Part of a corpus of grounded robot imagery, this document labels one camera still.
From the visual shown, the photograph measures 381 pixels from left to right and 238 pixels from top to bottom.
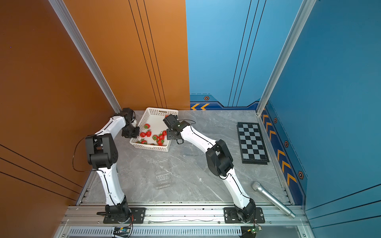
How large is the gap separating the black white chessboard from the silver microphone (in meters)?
0.14

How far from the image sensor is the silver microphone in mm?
739

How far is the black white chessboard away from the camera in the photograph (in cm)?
91

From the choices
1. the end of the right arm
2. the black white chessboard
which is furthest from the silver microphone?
the end of the right arm

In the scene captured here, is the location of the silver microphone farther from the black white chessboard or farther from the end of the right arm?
the end of the right arm
